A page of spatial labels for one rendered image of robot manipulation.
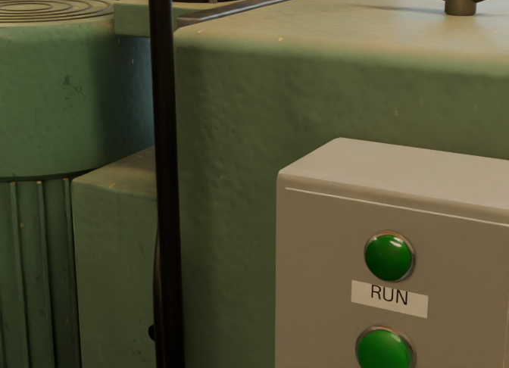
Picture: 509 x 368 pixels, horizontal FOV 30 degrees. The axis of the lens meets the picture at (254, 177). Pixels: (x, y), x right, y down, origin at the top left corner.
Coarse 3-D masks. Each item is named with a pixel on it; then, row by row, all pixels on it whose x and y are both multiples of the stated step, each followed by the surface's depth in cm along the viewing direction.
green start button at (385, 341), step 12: (384, 324) 36; (360, 336) 36; (372, 336) 36; (384, 336) 35; (396, 336) 35; (360, 348) 36; (372, 348) 36; (384, 348) 35; (396, 348) 35; (408, 348) 35; (360, 360) 36; (372, 360) 36; (384, 360) 35; (396, 360) 35; (408, 360) 35
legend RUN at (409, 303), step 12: (360, 288) 36; (372, 288) 36; (384, 288) 35; (360, 300) 36; (372, 300) 36; (384, 300) 36; (396, 300) 35; (408, 300) 35; (420, 300) 35; (408, 312) 35; (420, 312) 35
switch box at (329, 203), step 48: (336, 144) 40; (384, 144) 40; (288, 192) 36; (336, 192) 35; (384, 192) 35; (432, 192) 34; (480, 192) 34; (288, 240) 37; (336, 240) 36; (432, 240) 34; (480, 240) 33; (288, 288) 37; (336, 288) 36; (432, 288) 34; (480, 288) 34; (288, 336) 38; (336, 336) 37; (432, 336) 35; (480, 336) 34
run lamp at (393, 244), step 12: (372, 240) 35; (384, 240) 34; (396, 240) 34; (408, 240) 34; (372, 252) 35; (384, 252) 34; (396, 252) 34; (408, 252) 34; (372, 264) 35; (384, 264) 34; (396, 264) 34; (408, 264) 34; (384, 276) 35; (396, 276) 34; (408, 276) 35
